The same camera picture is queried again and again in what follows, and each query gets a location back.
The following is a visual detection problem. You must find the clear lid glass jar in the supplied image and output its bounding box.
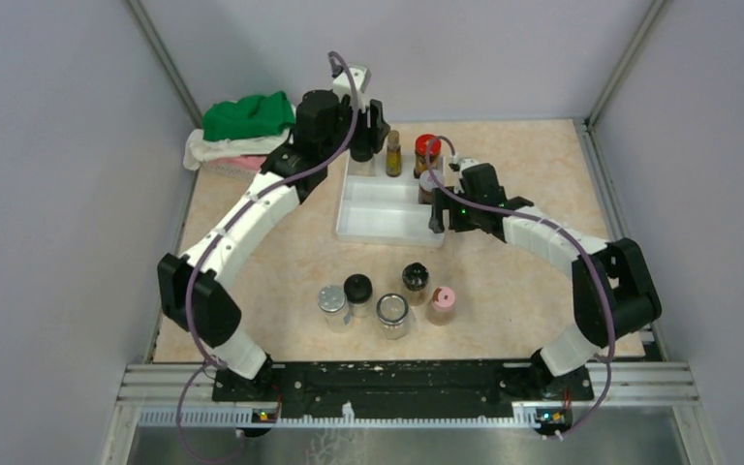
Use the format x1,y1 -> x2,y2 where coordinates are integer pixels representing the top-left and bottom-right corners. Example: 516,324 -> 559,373
375,293 -> 412,340

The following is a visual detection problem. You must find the green cloth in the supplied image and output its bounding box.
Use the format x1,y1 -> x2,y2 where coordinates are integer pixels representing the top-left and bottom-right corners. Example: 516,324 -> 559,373
202,91 -> 295,141

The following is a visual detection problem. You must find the purple cable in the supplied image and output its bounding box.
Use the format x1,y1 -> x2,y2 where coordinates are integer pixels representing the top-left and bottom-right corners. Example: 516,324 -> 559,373
422,135 -> 617,441
174,50 -> 360,465

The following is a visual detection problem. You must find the red lid sauce jar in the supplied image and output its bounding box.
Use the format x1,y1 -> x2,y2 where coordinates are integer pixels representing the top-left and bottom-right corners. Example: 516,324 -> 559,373
413,134 -> 442,179

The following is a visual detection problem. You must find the white lid sauce jar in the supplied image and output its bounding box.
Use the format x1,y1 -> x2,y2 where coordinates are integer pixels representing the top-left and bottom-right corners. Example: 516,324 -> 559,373
418,170 -> 444,204

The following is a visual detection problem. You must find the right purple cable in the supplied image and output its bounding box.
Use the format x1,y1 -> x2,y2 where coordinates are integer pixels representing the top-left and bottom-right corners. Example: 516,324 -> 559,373
422,135 -> 617,441

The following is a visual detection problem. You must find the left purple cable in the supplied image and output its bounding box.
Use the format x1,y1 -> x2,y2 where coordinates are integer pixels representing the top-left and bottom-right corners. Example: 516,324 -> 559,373
174,50 -> 360,465

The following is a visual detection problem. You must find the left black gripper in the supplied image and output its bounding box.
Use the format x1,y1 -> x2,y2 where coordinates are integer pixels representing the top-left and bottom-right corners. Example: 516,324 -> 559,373
321,93 -> 389,162

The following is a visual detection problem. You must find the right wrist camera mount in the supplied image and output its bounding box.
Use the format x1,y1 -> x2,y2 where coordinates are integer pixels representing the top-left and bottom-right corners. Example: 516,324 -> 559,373
449,154 -> 481,172

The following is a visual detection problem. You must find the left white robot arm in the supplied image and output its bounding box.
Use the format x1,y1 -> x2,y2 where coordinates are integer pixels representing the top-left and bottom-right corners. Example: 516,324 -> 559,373
157,90 -> 390,401

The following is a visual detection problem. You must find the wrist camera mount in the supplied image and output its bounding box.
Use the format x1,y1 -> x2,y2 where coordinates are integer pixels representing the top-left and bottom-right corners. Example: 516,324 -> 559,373
449,154 -> 481,172
331,62 -> 371,111

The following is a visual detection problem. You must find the black cap sesame jar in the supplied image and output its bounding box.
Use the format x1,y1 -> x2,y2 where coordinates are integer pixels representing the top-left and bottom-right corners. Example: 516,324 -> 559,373
347,148 -> 376,177

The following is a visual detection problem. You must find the pink lid spice jar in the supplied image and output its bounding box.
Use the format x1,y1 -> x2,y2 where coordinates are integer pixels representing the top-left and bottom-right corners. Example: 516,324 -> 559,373
426,286 -> 456,326

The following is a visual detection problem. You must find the white plastic basket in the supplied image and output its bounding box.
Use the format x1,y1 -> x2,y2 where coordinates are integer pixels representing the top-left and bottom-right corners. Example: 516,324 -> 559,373
201,154 -> 266,180

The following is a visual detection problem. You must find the black grinder top jar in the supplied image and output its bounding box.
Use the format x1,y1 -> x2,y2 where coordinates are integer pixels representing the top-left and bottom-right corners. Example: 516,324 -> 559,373
401,262 -> 430,307

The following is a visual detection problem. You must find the black cap glass jar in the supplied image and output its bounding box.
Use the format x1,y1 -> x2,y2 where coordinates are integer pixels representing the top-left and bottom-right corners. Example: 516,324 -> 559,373
343,273 -> 374,318

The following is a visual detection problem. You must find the silver perforated lid shaker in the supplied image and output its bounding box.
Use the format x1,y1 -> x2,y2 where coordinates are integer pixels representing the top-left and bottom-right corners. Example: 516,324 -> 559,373
317,285 -> 353,332

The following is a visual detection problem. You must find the white cable duct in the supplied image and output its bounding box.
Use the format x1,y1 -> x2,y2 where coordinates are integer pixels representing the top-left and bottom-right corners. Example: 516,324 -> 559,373
139,403 -> 541,429

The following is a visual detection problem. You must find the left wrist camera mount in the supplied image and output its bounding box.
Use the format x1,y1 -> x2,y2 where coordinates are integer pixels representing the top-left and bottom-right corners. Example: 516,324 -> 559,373
331,62 -> 371,111

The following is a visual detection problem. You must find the pink cloth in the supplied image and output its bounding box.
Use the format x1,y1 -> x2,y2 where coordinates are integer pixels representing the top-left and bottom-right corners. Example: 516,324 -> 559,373
227,154 -> 266,178

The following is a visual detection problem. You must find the white cloth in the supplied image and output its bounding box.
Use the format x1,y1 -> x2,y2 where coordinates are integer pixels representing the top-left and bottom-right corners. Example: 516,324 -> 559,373
182,129 -> 291,171

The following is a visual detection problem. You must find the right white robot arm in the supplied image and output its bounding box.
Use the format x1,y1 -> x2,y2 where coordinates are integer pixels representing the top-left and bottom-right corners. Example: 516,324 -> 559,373
427,160 -> 663,399

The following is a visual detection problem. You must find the gold cap yellow bottle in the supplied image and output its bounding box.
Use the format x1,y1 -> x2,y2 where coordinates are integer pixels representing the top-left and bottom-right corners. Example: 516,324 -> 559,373
385,130 -> 402,177

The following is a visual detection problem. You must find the white divided plastic tray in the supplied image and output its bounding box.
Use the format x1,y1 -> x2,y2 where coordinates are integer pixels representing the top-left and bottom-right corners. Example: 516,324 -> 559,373
335,152 -> 444,248

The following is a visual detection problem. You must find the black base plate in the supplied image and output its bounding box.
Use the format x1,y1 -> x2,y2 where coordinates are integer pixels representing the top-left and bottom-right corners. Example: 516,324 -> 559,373
212,359 -> 594,419

